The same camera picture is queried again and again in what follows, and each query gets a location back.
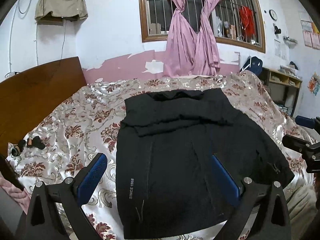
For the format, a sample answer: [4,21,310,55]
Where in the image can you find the black jacket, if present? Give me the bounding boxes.
[116,89,294,239]

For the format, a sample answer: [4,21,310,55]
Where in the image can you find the small dark items on bed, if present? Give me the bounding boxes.
[10,136,45,157]

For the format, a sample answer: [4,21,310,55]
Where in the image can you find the wooden shelf desk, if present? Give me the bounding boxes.
[258,67,303,117]

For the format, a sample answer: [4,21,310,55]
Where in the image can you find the floral satin bedspread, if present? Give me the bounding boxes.
[8,72,317,239]

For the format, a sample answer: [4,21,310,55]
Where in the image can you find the blue backpack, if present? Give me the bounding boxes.
[240,56,263,76]

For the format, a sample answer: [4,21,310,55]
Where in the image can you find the brown wooden headboard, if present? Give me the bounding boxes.
[1,57,86,157]

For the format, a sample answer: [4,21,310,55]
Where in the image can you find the right pink curtain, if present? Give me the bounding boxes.
[193,0,221,75]

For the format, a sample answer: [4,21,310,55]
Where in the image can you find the pink curtain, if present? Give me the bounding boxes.
[163,0,197,77]
[193,0,221,75]

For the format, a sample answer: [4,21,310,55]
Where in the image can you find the red cloth at window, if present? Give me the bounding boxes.
[239,6,255,39]

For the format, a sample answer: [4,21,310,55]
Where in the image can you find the wooden framed barred window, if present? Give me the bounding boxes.
[139,0,266,53]

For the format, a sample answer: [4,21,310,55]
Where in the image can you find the left pink curtain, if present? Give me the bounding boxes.
[163,0,197,77]

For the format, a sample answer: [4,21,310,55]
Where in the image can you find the beige cloth covered box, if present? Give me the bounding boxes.
[35,0,88,22]

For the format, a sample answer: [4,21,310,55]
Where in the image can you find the colourful wall poster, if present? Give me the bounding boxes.
[307,72,320,96]

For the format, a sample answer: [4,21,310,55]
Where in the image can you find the pink certificates on wall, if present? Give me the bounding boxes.
[299,11,320,50]

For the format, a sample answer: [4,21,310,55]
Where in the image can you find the round wall clock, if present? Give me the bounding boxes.
[268,9,278,21]

